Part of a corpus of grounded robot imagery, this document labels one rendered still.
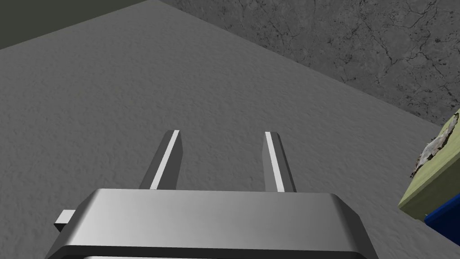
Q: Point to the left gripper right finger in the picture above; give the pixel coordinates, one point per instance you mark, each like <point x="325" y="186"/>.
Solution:
<point x="276" y="164"/>

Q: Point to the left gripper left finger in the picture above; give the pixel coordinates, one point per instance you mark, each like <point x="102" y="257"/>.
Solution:
<point x="163" y="164"/>

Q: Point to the olive green and blue furniture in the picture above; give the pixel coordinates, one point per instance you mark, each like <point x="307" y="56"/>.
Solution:
<point x="436" y="187"/>

